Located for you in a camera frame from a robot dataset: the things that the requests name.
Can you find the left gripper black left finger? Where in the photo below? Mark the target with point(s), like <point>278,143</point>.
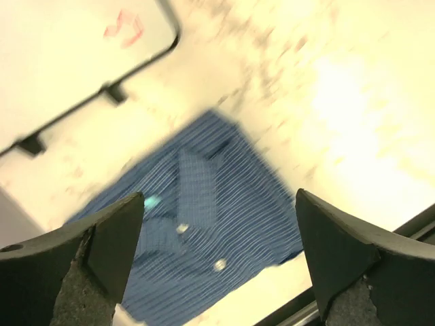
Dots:
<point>76,274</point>

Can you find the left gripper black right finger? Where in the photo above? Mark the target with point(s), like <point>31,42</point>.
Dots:
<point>340,249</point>

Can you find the blue checkered long sleeve shirt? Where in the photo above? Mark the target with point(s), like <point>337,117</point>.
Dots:
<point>215,215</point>

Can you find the white dry-erase board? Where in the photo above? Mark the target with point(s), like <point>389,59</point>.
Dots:
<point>56,56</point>

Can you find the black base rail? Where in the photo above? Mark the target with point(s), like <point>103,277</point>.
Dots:
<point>353,306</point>

